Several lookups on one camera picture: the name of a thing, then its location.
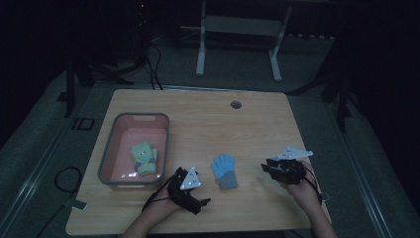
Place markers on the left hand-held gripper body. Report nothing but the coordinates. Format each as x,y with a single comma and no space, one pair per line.
185,195

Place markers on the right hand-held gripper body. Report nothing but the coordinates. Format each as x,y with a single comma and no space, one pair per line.
287,170

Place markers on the blue glove grey cuff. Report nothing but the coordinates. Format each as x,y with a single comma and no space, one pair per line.
224,172

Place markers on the green mitten with face print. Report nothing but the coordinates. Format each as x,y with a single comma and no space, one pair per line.
144,160

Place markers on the pink basin grey rim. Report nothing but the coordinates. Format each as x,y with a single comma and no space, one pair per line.
125,148

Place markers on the person's left hand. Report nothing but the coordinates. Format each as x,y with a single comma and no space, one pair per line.
160,206

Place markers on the person's right hand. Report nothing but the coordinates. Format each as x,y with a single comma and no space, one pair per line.
305,193

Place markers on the grey table grommet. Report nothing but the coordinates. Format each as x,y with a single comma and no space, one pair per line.
236,105

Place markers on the grey tape piece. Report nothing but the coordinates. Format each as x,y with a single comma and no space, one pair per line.
76,205

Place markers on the white desk frame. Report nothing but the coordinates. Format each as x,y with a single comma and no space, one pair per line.
239,26

